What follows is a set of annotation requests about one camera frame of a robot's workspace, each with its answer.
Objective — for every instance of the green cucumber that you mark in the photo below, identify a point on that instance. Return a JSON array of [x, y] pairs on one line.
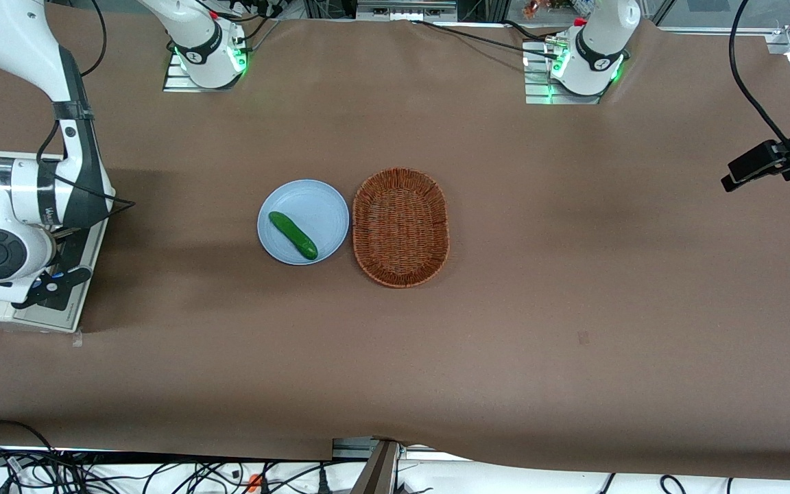
[[292, 234]]

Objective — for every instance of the aluminium frame post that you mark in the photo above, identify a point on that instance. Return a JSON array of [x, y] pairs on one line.
[[376, 470]]

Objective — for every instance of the clear tape piece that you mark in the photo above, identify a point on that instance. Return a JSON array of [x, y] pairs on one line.
[[77, 338]]

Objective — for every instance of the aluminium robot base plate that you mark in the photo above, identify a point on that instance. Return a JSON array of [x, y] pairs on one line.
[[535, 89], [175, 81]]

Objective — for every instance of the light blue round plate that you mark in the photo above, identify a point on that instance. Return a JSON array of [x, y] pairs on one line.
[[313, 206]]

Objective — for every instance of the black camera on mount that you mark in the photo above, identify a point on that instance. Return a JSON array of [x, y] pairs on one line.
[[755, 161]]

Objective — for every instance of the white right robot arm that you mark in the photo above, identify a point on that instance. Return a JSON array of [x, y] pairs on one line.
[[25, 41]]

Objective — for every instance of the oval brown wicker basket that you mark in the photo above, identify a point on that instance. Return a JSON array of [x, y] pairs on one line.
[[400, 226]]

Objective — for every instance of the brown table cover sheet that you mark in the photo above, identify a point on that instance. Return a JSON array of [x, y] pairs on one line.
[[573, 206]]

